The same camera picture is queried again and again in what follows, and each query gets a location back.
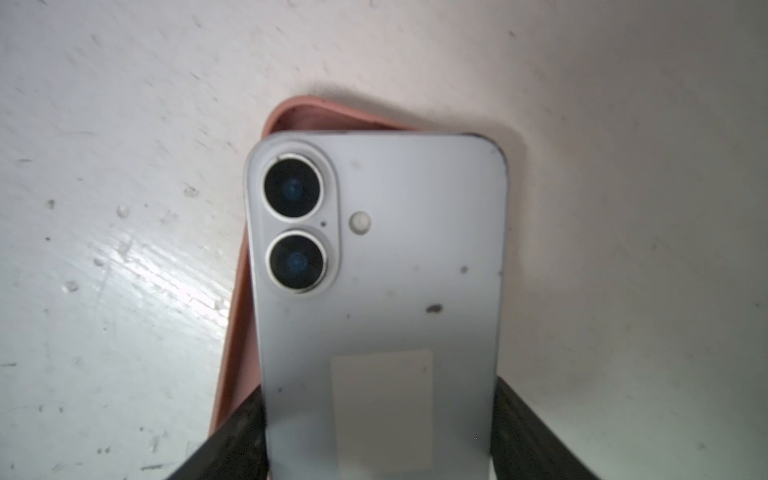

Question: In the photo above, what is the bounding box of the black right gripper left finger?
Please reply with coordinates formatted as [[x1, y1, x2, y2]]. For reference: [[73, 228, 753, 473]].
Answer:
[[168, 387, 269, 480]]

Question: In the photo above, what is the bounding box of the pink phone case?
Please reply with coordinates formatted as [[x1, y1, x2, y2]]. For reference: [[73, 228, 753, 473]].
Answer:
[[209, 95, 419, 433]]

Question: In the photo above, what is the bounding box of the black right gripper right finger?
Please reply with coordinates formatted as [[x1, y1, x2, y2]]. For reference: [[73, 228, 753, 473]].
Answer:
[[490, 378, 598, 480]]

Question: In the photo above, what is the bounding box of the light blue phone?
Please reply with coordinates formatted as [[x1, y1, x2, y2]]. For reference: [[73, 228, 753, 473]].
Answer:
[[244, 131, 508, 479]]

